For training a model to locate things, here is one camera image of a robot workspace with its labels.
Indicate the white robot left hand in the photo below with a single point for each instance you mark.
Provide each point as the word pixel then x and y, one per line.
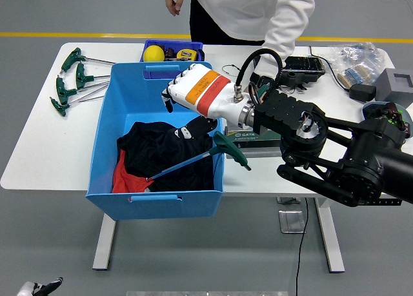
pixel 29 288

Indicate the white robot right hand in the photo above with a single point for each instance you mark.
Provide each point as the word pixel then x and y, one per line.
pixel 206 93

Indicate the grey metal wrench rack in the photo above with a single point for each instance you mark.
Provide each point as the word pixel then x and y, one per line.
pixel 255 138

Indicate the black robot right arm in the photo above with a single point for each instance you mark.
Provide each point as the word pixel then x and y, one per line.
pixel 355 154

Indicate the person's left forearm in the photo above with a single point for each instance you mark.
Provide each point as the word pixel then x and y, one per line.
pixel 277 47

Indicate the grey foam box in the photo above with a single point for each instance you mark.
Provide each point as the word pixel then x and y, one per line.
pixel 390 86

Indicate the yellow tape measure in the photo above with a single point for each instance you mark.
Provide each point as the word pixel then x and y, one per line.
pixel 186 54

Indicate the small dark blue tray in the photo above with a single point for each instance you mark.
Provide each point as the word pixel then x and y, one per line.
pixel 174 44

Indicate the black wristwatch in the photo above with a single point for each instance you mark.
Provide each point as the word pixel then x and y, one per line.
pixel 258 80

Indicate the dark brown small object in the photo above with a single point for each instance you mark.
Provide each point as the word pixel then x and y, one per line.
pixel 169 52

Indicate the yellow ball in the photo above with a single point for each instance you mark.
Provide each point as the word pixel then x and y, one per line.
pixel 153 53

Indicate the person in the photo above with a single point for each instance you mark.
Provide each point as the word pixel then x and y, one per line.
pixel 245 9

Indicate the large blue plastic bin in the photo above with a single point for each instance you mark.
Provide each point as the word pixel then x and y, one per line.
pixel 135 96

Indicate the black cloth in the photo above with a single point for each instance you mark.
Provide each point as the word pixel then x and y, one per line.
pixel 167 160

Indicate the yellow floor tape line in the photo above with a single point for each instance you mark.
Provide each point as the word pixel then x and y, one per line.
pixel 96 35

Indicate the white table leg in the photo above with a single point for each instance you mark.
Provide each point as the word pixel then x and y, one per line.
pixel 104 241
pixel 330 238

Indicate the black electronic device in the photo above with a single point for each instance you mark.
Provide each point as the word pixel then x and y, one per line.
pixel 305 65

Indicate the red cloth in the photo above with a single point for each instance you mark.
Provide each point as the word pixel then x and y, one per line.
pixel 124 181

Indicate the tan resistor tape strip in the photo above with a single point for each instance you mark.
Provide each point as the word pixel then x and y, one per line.
pixel 358 73

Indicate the metal floor plate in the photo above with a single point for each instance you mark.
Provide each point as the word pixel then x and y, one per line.
pixel 292 222

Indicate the black power adapter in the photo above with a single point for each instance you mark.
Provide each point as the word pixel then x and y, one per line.
pixel 362 92

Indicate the clear plastic parts bag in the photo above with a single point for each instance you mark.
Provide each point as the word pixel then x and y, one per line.
pixel 358 52

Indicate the light blue oval tray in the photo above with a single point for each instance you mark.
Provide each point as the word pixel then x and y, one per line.
pixel 369 110

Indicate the black table control panel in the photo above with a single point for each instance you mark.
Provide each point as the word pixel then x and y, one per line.
pixel 387 202

